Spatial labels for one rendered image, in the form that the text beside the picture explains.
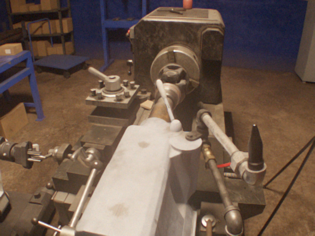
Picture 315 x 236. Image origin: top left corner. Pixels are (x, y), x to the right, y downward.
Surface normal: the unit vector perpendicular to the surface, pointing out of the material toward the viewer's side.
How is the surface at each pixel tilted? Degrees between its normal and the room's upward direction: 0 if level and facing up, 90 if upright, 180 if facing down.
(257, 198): 0
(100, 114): 0
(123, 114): 0
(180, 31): 90
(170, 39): 90
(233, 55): 90
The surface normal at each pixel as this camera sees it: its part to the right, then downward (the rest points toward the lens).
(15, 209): 0.00, -0.86
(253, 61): -0.18, 0.50
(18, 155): -0.16, 0.15
